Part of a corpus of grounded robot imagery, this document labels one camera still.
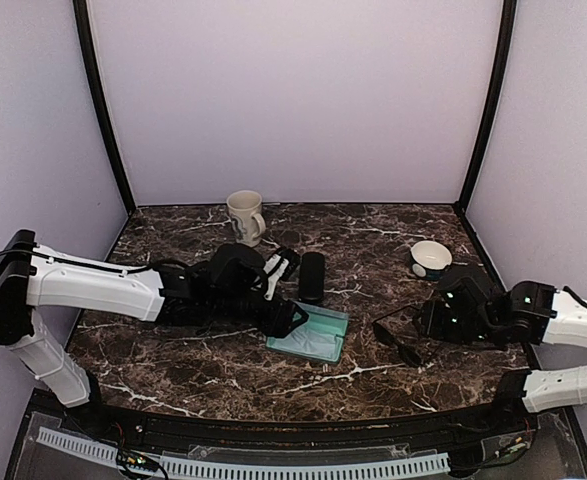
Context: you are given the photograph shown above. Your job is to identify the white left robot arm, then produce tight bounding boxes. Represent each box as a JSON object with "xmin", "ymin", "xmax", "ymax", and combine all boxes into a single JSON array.
[{"xmin": 0, "ymin": 230, "xmax": 309, "ymax": 436}]

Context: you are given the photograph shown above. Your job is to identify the right black frame post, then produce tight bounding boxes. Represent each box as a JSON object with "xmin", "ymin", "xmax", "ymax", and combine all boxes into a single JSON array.
[{"xmin": 455, "ymin": 0, "xmax": 517, "ymax": 214}]

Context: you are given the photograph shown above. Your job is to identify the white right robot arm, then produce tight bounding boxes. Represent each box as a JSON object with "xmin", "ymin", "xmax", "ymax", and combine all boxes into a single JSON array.
[{"xmin": 413, "ymin": 265, "xmax": 587, "ymax": 434}]

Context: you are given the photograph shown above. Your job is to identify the left black frame post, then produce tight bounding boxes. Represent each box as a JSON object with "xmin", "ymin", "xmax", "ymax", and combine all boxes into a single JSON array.
[{"xmin": 72, "ymin": 0, "xmax": 137, "ymax": 215}]

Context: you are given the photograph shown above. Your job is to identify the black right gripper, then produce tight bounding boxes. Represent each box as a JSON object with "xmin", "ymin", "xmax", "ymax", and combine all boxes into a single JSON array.
[{"xmin": 413, "ymin": 298, "xmax": 499, "ymax": 345}]

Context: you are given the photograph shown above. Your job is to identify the white and green bowl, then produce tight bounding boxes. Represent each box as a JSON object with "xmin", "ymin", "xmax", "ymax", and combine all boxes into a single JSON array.
[{"xmin": 410, "ymin": 240, "xmax": 453, "ymax": 281}]

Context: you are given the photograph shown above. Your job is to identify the white slotted cable duct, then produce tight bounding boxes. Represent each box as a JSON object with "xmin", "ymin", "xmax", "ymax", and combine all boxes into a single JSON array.
[{"xmin": 36, "ymin": 427, "xmax": 451, "ymax": 479}]

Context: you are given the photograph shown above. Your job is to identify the black hard glasses case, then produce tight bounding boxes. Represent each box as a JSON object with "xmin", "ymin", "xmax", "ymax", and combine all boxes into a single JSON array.
[{"xmin": 298, "ymin": 252, "xmax": 326, "ymax": 305}]

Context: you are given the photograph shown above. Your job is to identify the blue textured glasses case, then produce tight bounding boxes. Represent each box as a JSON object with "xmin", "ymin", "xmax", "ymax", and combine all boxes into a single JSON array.
[{"xmin": 265, "ymin": 302, "xmax": 349, "ymax": 364}]

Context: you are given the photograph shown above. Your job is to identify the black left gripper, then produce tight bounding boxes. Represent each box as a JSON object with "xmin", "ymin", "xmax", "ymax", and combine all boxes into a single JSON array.
[{"xmin": 210, "ymin": 290, "xmax": 309, "ymax": 338}]

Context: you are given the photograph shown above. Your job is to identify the cream ceramic mug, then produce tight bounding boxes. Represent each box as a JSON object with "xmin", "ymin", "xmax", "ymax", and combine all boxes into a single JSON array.
[{"xmin": 226, "ymin": 190, "xmax": 266, "ymax": 247}]

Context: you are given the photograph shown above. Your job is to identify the black frame post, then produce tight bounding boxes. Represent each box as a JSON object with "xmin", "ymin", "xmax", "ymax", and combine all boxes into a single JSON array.
[
  {"xmin": 455, "ymin": 0, "xmax": 517, "ymax": 214},
  {"xmin": 72, "ymin": 0, "xmax": 137, "ymax": 215}
]

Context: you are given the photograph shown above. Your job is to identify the black frame sunglasses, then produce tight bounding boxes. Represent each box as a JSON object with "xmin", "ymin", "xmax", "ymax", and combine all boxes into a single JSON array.
[{"xmin": 371, "ymin": 304, "xmax": 442, "ymax": 368}]

